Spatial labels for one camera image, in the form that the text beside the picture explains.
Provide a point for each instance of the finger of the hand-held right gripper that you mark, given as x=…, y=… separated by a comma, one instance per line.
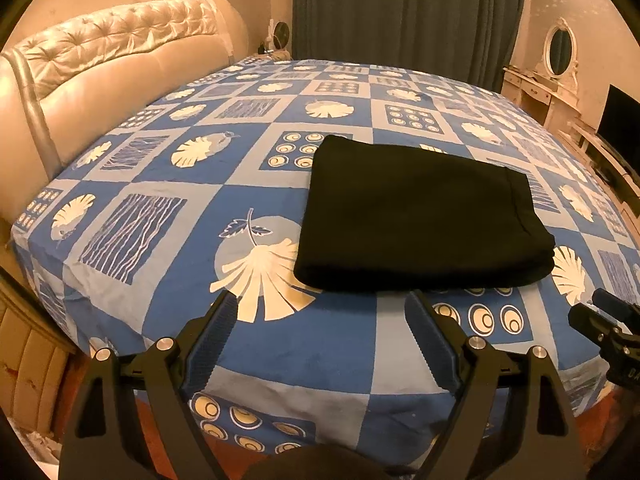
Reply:
x=607, y=301
x=590, y=321

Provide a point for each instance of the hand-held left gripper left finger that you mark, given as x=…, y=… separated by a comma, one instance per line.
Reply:
x=212, y=345

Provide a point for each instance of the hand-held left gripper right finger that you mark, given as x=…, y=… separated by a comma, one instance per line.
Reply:
x=430, y=345

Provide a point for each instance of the black pants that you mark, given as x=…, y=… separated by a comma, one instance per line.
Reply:
x=415, y=210

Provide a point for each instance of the blue patterned bed sheet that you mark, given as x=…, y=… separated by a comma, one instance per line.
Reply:
x=165, y=310

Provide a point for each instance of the white television stand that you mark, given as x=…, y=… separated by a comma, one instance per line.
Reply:
x=595, y=150

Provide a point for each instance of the black flat television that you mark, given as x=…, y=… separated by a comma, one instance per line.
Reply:
x=620, y=120

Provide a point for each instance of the cream dressing table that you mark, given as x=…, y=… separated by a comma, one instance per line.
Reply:
x=525, y=91

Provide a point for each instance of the white oval vanity mirror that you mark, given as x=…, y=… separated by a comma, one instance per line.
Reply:
x=560, y=50

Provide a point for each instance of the beige tufted headboard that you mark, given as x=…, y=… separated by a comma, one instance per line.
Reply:
x=125, y=70

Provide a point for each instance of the small desk fan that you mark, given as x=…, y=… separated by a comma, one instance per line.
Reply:
x=281, y=34

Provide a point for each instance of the dark green curtain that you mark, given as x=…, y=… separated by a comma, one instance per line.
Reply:
x=400, y=15

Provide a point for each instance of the beige padded bed frame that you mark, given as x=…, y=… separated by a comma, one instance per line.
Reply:
x=35, y=360

